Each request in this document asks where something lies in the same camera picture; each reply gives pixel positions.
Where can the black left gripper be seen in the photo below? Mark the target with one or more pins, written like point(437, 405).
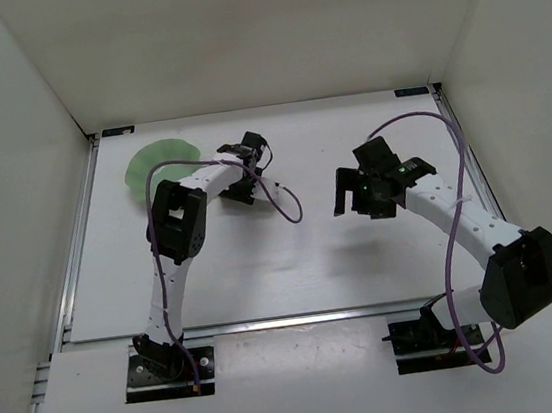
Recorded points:
point(242, 191)

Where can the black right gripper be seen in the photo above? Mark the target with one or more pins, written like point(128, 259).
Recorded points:
point(355, 194)

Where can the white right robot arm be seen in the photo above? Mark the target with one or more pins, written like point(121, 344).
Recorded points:
point(517, 263)

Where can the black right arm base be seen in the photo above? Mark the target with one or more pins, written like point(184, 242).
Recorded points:
point(421, 344)

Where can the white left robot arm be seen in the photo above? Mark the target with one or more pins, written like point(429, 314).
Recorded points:
point(177, 230)

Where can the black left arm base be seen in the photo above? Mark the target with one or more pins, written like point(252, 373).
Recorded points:
point(163, 372)

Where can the blue right corner label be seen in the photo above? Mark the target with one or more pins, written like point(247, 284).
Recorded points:
point(411, 92)

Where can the blue corner label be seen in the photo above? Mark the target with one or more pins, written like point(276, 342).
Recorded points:
point(411, 92)
point(118, 131)

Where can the blue left corner label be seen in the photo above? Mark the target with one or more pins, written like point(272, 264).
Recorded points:
point(118, 131)

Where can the white front cover panel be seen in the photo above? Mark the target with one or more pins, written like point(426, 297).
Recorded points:
point(343, 367)

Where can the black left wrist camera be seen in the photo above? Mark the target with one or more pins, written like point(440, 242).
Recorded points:
point(255, 143)

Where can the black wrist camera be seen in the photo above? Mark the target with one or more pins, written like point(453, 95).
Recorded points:
point(375, 157)
point(255, 143)

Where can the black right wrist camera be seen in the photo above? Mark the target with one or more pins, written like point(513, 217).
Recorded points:
point(375, 157)

